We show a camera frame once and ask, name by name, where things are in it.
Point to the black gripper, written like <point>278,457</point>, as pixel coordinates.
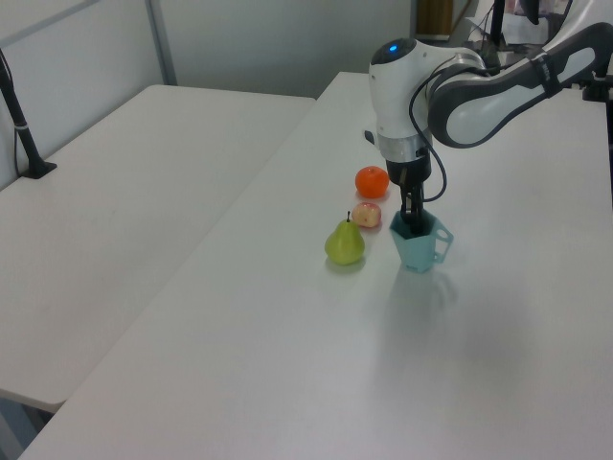
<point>408,173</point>

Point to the brown cardboard panel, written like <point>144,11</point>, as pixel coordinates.
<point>434,17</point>

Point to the white side table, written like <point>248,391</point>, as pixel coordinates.
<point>120,230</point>

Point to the green pear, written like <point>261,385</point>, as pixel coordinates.
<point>344,244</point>

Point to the black clamp on table edge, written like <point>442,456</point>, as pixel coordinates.
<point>597,87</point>

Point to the black camera pole with base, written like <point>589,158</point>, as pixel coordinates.
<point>21,129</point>

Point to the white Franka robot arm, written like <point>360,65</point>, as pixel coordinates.
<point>460,96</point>

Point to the light blue faceted mug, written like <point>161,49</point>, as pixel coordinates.
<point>419,249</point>

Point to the grey partition frame post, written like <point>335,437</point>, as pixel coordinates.
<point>160,40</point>

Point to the black monitor stand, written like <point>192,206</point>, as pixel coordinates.
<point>498,21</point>

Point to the orange mandarin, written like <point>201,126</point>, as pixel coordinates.
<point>371,182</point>

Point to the red and cream strawberry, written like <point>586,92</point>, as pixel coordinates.
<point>367,214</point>

